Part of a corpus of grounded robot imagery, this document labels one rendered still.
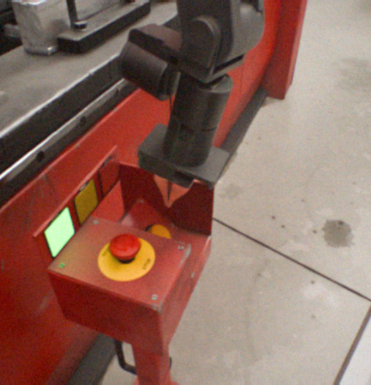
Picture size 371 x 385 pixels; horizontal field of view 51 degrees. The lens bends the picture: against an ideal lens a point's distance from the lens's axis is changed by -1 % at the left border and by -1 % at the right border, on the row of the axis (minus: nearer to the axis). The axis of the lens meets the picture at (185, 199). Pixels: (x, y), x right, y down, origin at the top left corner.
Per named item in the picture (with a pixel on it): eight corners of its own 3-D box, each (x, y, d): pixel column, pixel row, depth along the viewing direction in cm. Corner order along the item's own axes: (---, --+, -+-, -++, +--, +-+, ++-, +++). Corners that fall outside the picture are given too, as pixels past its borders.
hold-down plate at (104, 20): (81, 54, 76) (78, 39, 74) (58, 50, 78) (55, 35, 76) (150, 11, 97) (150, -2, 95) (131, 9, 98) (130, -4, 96)
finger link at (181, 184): (149, 176, 58) (160, 125, 52) (192, 196, 58) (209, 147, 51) (128, 205, 53) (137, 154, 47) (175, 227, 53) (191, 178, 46)
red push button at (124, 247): (134, 277, 48) (130, 259, 46) (106, 267, 50) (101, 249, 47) (148, 254, 51) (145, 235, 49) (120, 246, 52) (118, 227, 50)
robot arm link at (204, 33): (221, 27, 33) (262, 13, 39) (118, -25, 36) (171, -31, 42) (185, 140, 41) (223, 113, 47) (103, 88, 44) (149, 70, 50)
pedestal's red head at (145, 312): (163, 358, 52) (156, 277, 40) (63, 319, 57) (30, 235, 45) (210, 253, 66) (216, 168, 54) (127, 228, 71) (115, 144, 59)
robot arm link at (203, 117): (219, 89, 38) (246, 72, 41) (163, 58, 39) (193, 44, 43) (201, 144, 43) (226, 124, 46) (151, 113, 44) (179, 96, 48)
